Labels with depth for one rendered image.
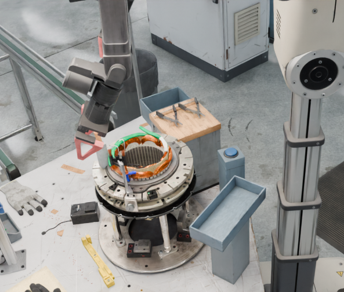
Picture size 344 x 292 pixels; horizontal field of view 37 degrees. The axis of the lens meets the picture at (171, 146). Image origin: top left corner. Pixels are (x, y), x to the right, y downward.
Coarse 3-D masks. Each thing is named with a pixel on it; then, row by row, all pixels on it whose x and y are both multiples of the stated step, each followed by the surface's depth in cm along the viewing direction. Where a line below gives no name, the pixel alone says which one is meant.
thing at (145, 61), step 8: (136, 48) 338; (144, 56) 337; (152, 56) 331; (144, 64) 340; (152, 64) 334; (144, 72) 312; (152, 72) 317; (128, 80) 310; (144, 80) 315; (152, 80) 320; (128, 88) 315; (136, 88) 315; (144, 88) 319; (152, 88) 324; (144, 96) 323
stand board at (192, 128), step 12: (168, 108) 189; (192, 108) 188; (204, 108) 187; (156, 120) 184; (180, 120) 183; (192, 120) 182; (204, 120) 181; (216, 120) 181; (168, 132) 178; (180, 132) 177; (192, 132) 176; (204, 132) 178
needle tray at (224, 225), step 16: (224, 192) 154; (240, 192) 157; (256, 192) 155; (208, 208) 148; (224, 208) 152; (240, 208) 152; (256, 208) 151; (192, 224) 143; (208, 224) 148; (224, 224) 147; (240, 224) 144; (208, 240) 141; (224, 240) 138; (240, 240) 152; (224, 256) 154; (240, 256) 157; (224, 272) 159; (240, 272) 161
